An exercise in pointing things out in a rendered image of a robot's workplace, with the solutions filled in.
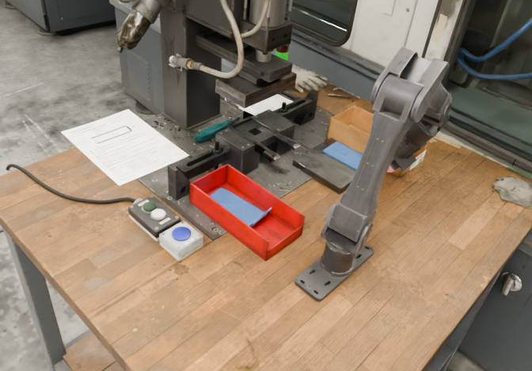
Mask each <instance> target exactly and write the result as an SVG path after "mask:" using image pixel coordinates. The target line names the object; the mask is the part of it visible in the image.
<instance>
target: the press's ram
mask: <svg viewBox="0 0 532 371"><path fill-rule="evenodd" d="M196 45H198V46H199V47H201V48H203V49H205V50H207V51H209V52H211V53H213V54H215V55H217V56H219V57H220V58H222V59H225V60H226V61H228V62H231V63H233V64H234V65H237V64H238V46H237V43H236V40H235V38H233V39H231V38H229V37H227V36H224V35H223V34H221V33H219V32H216V31H215V30H214V31H210V32H205V33H203V34H199V35H196ZM243 48H244V63H243V67H242V68H241V71H240V72H239V73H238V74H237V75H236V76H234V77H232V78H216V88H215V92H216V93H218V94H220V95H221V96H223V97H224V99H225V101H226V102H231V101H232V102H234V103H235V104H237V105H239V106H241V107H242V108H247V107H250V106H252V105H254V104H257V103H259V102H261V101H263V100H266V99H268V98H270V97H273V96H275V95H277V94H279V93H282V92H284V91H286V90H288V89H291V88H293V87H295V82H296V77H297V74H296V73H294V72H292V64H293V63H292V62H288V61H287V60H285V59H282V58H280V57H279V56H277V55H273V54H272V51H274V49H273V50H271V51H270V52H269V53H268V54H267V55H263V54H262V52H261V51H260V49H258V48H256V47H253V46H251V45H249V44H243Z"/></svg>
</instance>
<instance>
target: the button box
mask: <svg viewBox="0 0 532 371"><path fill-rule="evenodd" d="M11 167H13V168H17V169H19V170H21V171H22V172H23V173H24V174H26V175H27V176H29V177H30V178H31V179H32V180H34V181H35V182H37V183H38V184H39V185H40V186H42V187H44V188H45V189H47V190H49V191H50V192H52V193H54V194H56V195H58V196H61V197H63V198H65V199H69V200H73V201H77V202H82V203H96V204H107V203H117V202H123V201H130V202H133V205H131V206H129V207H128V213H129V218H130V219H131V220H133V221H134V222H135V223H136V224H137V225H138V226H140V227H141V228H142V229H143V230H144V231H145V232H146V233H148V234H149V235H150V236H151V237H152V238H153V239H155V240H156V241H158V240H159V234H160V233H163V232H164V231H166V230H167V229H169V228H171V227H173V226H175V225H176V224H178V223H180V222H181V218H180V217H179V216H178V215H177V214H175V213H174V212H173V211H172V210H171V209H169V208H168V207H167V206H166V205H165V204H164V203H162V202H161V201H160V200H158V199H157V198H156V197H154V196H153V195H151V196H149V197H147V198H145V199H133V198H130V197H123V198H118V199H108V200H93V199H81V198H76V197H73V196H69V195H65V194H63V193H61V192H59V191H56V190H55V189H53V188H51V187H49V186H48V185H46V184H45V183H43V182H42V181H40V180H39V179H37V178H36V177H35V176H34V175H33V174H31V173H30V172H28V171H27V170H26V169H24V168H22V167H21V166H19V165H15V164H9V165H7V167H6V170H7V171H9V170H10V168H11ZM147 202H153V203H155V204H156V207H157V208H156V209H162V210H164V211H165V216H164V218H162V219H154V218H152V211H151V212H147V211H145V210H144V209H143V204H144V203H147Z"/></svg>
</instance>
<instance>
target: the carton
mask: <svg viewBox="0 0 532 371"><path fill-rule="evenodd" d="M373 115H374V114H373V113H370V112H368V111H366V110H364V109H362V108H360V107H358V106H356V105H352V106H351V107H350V108H347V109H345V110H343V111H342V112H339V113H338V114H336V115H334V116H332V117H330V120H329V128H328V132H327V137H326V138H328V139H330V138H334V139H335V140H337V141H338V142H341V143H343V144H344V145H346V146H348V147H350V148H351V149H353V150H355V151H357V152H359V153H361V154H363V152H364V150H365V148H366V145H367V142H368V139H369V136H370V132H371V126H372V117H373ZM426 146H427V145H426ZM426 146H424V147H423V148H422V149H420V150H418V151H417V152H416V153H414V154H413V156H414V157H415V158H416V161H415V162H414V163H413V164H412V165H410V166H409V167H408V168H407V169H406V170H405V171H403V172H401V168H399V169H397V170H396V171H395V172H390V173H391V174H393V175H395V176H396V177H398V178H400V177H401V176H403V175H404V174H405V173H406V172H408V171H409V170H411V169H412V168H414V167H415V166H416V165H418V164H419V163H420V162H421V161H422V160H423V159H424V155H425V153H426V150H425V149H426Z"/></svg>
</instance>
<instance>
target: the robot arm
mask: <svg viewBox="0 0 532 371"><path fill-rule="evenodd" d="M448 67H449V63H448V62H445V61H443V60H440V59H436V58H433V59H432V61H429V60H427V59H423V58H421V57H418V53H417V51H413V50H410V49H408V48H405V47H401V48H400V50H399V51H398V52H397V53H396V55H395V56H394V57H393V59H392V60H391V61H390V63H389V64H388V66H387V67H386V68H385V69H384V70H383V72H382V73H381V75H380V76H379V77H378V79H377V81H376V82H375V84H374V87H373V89H372V92H371V95H370V103H371V104H373V108H372V110H375V112H374V115H373V117H372V126H371V130H370V136H369V139H368V142H367V145H366V148H365V150H364V152H363V155H362V158H361V160H360V163H359V166H358V168H357V170H356V173H355V175H354V178H353V180H352V182H351V183H350V185H349V187H348V189H347V190H346V192H345V193H344V194H343V195H342V197H341V200H340V201H337V202H336V204H333V205H331V207H330V208H329V211H328V213H327V214H326V216H325V220H324V221H326V223H325V226H324V228H323V230H322V231H321V235H320V237H323V238H325V239H326V243H325V250H324V253H323V254H322V255H321V257H320V258H319V259H318V260H316V261H315V262H314V263H312V264H311V265H310V266H309V267H307V268H306V269H305V270H304V271H303V272H302V273H301V274H299V275H298V276H297V277H295V279H294V284H295V285H296V286H297V287H298V288H299V289H301V290H302V291H303V292H305V293H306V294H308V295H309V296H310V297H312V298H313V299H314V300H315V301H318V302H320V301H323V300H324V299H325V298H326V297H327V296H328V295H329V294H331V292H333V291H334V289H335V288H337V287H338V286H339V285H340V284H341V283H342V282H343V281H344V280H346V279H347V278H348V277H349V276H350V275H351V274H353V273H354V272H355V271H356V270H357V269H358V268H359V267H361V266H362V265H363V264H364V263H365V262H366V261H367V260H368V259H369V258H370V257H372V255H373V254H374V249H373V248H372V247H371V246H369V245H368V244H366V241H367V238H368V237H369V235H370V233H371V230H372V228H373V225H374V224H373V223H372V222H373V220H374V216H375V215H376V213H377V210H376V209H377V206H378V197H379V193H380V190H381V187H382V183H383V180H384V179H385V176H386V173H387V172H395V171H396V170H397V169H399V168H401V172H403V171H405V170H406V169H407V168H408V167H409V166H410V165H412V164H413V163H414V162H415V161H416V158H415V157H414V156H413V154H414V153H416V152H417V151H418V150H420V149H422V148H423V147H424V146H426V145H427V142H428V141H429V140H430V139H432V138H433V137H435V136H436V135H437V133H438V132H439V131H440V130H441V129H442V128H443V127H444V126H445V125H446V124H447V122H448V121H449V118H450V115H449V111H450V107H451V105H452V103H451V101H452V96H451V94H450V93H449V92H447V90H446V89H445V88H444V87H443V85H442V82H441V81H442V79H443V77H444V75H445V73H446V71H447V69H448ZM397 75H398V76H400V77H397ZM413 121H414V122H413ZM312 273H313V274H312Z"/></svg>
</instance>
